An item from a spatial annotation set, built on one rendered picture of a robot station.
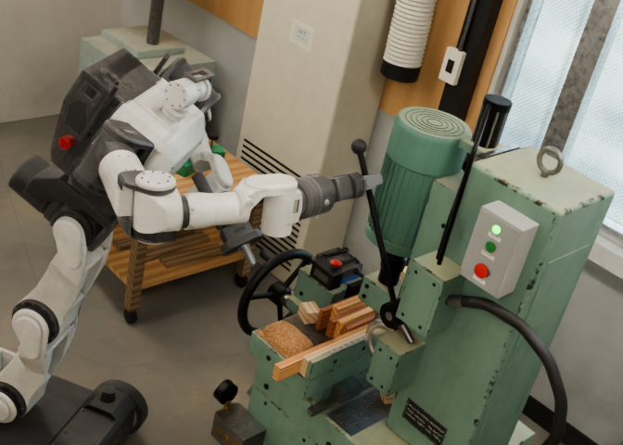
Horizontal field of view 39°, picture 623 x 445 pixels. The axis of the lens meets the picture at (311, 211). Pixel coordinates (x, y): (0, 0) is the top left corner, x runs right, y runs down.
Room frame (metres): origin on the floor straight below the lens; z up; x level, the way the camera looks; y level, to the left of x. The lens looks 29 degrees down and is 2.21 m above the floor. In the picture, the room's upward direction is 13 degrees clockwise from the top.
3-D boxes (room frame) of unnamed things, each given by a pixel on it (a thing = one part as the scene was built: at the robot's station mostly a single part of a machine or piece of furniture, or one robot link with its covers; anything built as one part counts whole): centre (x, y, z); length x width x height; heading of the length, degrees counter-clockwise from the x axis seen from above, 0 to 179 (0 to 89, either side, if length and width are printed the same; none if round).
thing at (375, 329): (1.64, -0.24, 1.02); 0.12 x 0.03 x 0.12; 49
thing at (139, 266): (3.15, 0.60, 0.32); 0.66 x 0.57 x 0.64; 138
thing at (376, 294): (1.80, -0.24, 1.03); 0.14 x 0.07 x 0.09; 49
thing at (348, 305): (1.86, -0.17, 0.94); 0.16 x 0.02 x 0.07; 139
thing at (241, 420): (1.71, 0.06, 0.58); 0.12 x 0.08 x 0.08; 49
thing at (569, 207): (1.63, -0.44, 1.16); 0.22 x 0.22 x 0.72; 49
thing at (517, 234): (1.50, -0.37, 1.40); 0.10 x 0.06 x 0.16; 49
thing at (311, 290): (1.97, -0.10, 0.91); 0.15 x 0.14 x 0.09; 139
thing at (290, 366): (1.77, -0.18, 0.92); 0.54 x 0.02 x 0.04; 139
